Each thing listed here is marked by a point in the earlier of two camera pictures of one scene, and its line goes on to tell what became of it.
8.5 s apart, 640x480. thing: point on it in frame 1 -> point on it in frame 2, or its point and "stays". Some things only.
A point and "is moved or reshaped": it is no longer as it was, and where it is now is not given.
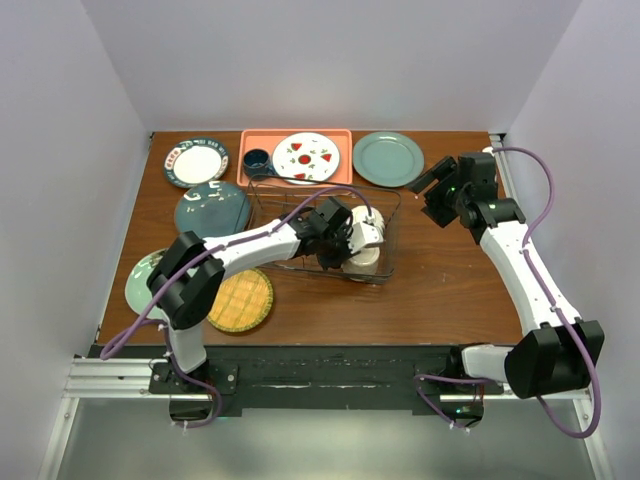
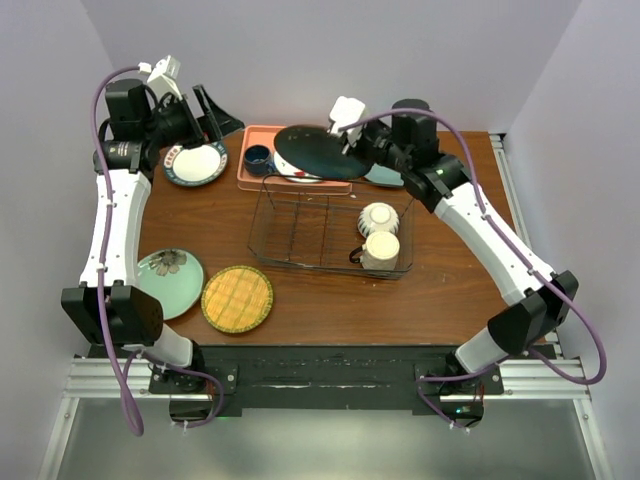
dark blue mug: x=257 y=161 stays
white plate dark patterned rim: x=195 y=160 stays
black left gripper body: x=335 y=248 -> x=176 y=125
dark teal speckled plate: x=213 y=209 -> x=316 y=151
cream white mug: x=365 y=262 is moved or reshaped
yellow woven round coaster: x=242 y=301 stays
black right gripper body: x=441 y=199 -> x=375 y=144
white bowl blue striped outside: x=360 y=214 is moved or reshaped
